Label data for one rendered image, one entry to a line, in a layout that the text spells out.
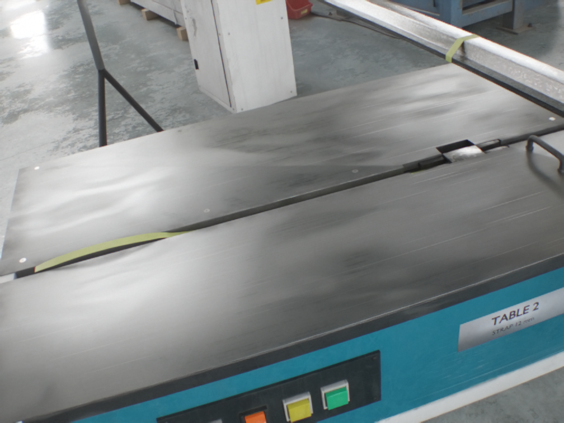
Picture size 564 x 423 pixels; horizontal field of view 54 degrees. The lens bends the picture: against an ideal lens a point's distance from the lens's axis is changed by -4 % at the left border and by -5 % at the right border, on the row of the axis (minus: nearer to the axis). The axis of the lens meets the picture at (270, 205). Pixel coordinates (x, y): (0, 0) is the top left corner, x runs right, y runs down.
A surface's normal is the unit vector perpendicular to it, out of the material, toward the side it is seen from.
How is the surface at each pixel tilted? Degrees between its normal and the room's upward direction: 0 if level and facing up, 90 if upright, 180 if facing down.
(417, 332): 90
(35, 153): 0
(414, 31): 75
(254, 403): 90
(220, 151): 0
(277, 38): 90
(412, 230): 0
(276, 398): 90
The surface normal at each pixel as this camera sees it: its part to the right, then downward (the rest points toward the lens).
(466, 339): 0.27, 0.51
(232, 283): -0.14, -0.82
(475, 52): -0.92, 0.08
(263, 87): 0.49, 0.43
